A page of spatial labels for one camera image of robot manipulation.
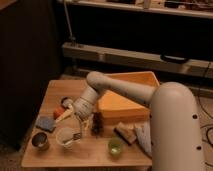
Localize yellow plastic bin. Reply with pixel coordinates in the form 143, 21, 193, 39
97, 71, 159, 124

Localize blue grey cloth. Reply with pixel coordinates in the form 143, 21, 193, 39
134, 121, 152, 157

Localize blue sponge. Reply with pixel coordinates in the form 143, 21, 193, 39
36, 116, 55, 132

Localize green plastic cup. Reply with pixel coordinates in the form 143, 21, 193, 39
108, 137, 123, 156

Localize clear plastic cup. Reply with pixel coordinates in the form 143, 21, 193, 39
55, 127, 81, 149

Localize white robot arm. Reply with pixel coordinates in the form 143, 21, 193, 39
74, 71, 205, 171

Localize orange fruit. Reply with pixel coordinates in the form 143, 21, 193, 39
53, 106, 65, 119

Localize wooden shelf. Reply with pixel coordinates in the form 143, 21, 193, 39
56, 0, 213, 20

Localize black handle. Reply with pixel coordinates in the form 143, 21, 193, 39
160, 55, 189, 64

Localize black cables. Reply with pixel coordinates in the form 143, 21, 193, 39
196, 59, 213, 168

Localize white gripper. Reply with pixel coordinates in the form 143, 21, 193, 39
73, 97, 97, 139

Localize metal lamp pole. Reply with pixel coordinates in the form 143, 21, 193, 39
63, 0, 76, 46

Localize wooden block brush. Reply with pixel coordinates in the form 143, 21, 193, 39
114, 122, 136, 145

